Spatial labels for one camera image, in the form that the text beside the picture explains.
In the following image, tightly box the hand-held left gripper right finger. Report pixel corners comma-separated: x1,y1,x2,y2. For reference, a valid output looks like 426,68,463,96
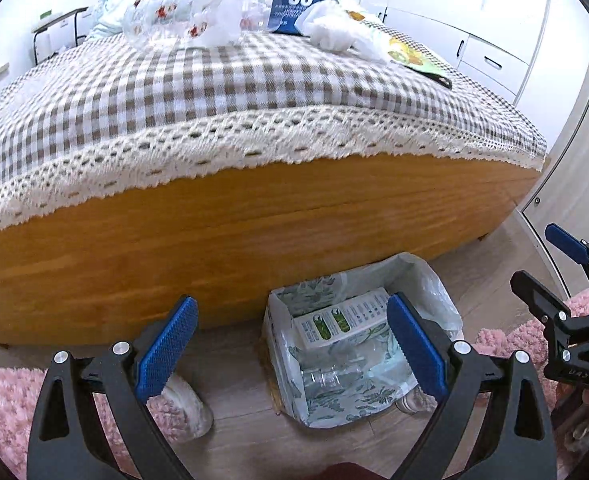
387,294,557,480

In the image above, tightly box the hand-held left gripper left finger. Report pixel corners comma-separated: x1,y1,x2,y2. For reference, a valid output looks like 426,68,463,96
27,296,199,480

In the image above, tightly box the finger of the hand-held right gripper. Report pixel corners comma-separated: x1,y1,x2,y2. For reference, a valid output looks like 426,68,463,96
511,270,575,323
545,224,589,311

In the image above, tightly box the white milk carton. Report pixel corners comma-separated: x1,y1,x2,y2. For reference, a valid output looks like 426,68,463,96
292,287,392,348

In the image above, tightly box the bin with leaf print bag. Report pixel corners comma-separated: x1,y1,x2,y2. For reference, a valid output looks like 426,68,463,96
262,252,465,428

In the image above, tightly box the green fruit print pouch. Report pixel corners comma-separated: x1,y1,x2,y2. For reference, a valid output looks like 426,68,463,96
374,30,455,91

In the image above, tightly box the white plastic bag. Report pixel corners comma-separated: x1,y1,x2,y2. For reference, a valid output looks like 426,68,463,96
294,0,390,63

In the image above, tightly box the clear bottle with red figures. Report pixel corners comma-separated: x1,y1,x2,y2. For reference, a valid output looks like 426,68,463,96
123,0,245,48

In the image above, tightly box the small clear bottle white cap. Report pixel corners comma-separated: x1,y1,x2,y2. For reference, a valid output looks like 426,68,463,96
240,2,275,31

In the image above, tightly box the person's right foot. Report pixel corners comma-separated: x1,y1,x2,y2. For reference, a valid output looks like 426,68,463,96
397,392,440,413

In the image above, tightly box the person's right leg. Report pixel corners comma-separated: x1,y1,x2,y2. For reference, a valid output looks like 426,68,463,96
474,290,589,396

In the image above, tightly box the beige slipper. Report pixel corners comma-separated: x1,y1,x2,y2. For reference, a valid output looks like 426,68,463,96
167,372,212,438

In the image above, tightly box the beige door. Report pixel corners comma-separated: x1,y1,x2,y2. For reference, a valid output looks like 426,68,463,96
514,25,589,301

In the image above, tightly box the wooden bed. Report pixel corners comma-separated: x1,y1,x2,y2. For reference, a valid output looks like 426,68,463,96
0,0,550,351

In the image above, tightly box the white wardrobe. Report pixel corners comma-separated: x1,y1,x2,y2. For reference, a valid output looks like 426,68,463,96
347,0,555,101

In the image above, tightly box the light blue duvet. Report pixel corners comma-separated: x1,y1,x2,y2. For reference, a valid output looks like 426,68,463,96
87,0,140,41

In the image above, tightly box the black frame bedside rack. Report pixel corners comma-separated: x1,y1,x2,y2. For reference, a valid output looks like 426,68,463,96
32,7,90,66

